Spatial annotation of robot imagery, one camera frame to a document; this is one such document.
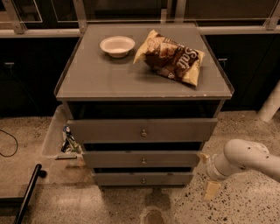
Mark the black metal leg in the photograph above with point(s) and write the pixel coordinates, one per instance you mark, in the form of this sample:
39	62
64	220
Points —
37	173

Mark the grey bottom drawer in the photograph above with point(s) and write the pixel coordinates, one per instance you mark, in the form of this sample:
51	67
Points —
143	179

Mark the brown yellow chip bag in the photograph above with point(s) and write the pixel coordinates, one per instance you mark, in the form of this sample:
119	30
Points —
170	59

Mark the metal railing frame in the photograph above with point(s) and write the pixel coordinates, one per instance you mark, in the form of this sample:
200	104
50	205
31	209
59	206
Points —
73	17

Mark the white pillar post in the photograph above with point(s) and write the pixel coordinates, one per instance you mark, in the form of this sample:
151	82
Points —
271	105

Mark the grey drawer cabinet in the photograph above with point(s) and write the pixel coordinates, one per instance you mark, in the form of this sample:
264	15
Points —
97	86

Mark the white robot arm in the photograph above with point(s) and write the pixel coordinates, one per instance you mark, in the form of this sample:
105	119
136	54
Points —
238	156

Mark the white paper bowl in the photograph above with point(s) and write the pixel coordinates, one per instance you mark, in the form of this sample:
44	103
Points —
117	46

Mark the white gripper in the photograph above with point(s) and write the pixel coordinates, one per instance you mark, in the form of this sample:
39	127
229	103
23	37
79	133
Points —
211	170

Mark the grey top drawer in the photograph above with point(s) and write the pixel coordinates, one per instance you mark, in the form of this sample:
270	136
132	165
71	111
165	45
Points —
142	130

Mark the clear plastic bin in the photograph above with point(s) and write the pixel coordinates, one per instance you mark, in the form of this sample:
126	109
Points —
54	138

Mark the crumpled packaging in bin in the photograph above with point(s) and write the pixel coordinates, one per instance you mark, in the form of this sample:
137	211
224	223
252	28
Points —
69	145

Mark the grey drawer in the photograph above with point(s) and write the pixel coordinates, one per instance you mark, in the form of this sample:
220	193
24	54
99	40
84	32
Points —
143	179
140	158
142	130

